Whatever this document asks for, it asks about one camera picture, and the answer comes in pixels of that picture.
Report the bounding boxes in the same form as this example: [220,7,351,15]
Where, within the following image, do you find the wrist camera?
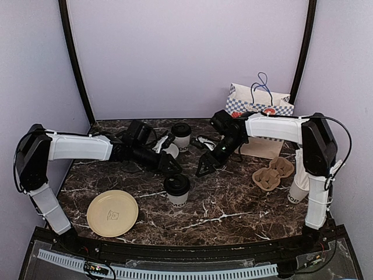
[152,131,175,153]
[190,135,216,151]

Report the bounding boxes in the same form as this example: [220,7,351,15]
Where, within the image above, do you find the white ceramic bowl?
[163,143,179,159]

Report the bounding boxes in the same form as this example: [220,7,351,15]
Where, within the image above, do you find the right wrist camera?
[190,135,216,151]

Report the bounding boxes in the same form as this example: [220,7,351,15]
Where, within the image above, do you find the white perforated cable duct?
[37,249,278,279]

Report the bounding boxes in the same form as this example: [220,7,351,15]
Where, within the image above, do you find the black cup lid stack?
[121,161,143,174]

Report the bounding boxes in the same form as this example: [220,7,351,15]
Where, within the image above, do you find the cream yellow plate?
[87,190,139,237]

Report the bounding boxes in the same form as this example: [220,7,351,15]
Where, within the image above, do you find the black front table rail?
[29,230,344,265]

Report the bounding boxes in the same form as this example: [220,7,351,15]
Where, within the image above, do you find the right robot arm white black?
[196,110,345,230]

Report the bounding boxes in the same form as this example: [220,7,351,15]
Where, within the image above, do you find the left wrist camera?
[152,131,175,153]

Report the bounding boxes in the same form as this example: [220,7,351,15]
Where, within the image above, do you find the paper wrapped straws bundle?
[294,148,344,191]

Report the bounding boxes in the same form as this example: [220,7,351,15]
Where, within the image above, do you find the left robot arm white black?
[13,120,182,254]

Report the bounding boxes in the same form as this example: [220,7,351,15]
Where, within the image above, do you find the brown cardboard cup carrier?
[252,157,294,191]

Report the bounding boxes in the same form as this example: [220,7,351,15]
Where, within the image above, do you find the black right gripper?
[196,134,245,177]

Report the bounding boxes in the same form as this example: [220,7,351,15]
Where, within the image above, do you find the white paper cup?
[166,190,189,208]
[173,135,191,153]

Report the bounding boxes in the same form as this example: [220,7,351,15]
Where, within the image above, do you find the left black frame post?
[58,0,96,125]

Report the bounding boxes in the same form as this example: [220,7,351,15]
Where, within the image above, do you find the white cup holding straws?
[287,178,309,204]

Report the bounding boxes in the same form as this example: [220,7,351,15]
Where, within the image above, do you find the blue checkered paper bag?
[226,72,294,160]

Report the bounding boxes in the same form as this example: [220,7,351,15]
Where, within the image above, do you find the right black frame post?
[290,0,317,104]

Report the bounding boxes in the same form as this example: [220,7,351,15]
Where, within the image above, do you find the black frame post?
[58,0,96,125]
[290,0,317,104]

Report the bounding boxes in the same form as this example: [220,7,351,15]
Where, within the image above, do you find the black plastic cup lid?
[171,122,192,138]

